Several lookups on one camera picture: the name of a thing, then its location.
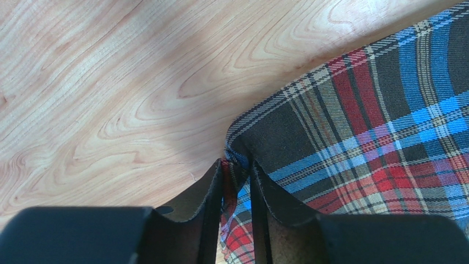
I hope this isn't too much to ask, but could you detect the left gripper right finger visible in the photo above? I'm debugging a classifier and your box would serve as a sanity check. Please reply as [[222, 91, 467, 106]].
[[250, 163, 468, 263]]

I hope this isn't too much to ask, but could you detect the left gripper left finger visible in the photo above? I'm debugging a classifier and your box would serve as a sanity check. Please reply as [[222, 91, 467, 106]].
[[1, 160, 223, 263]]

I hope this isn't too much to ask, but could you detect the plaid long sleeve shirt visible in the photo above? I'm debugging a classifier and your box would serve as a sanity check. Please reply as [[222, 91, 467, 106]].
[[221, 1, 468, 263]]

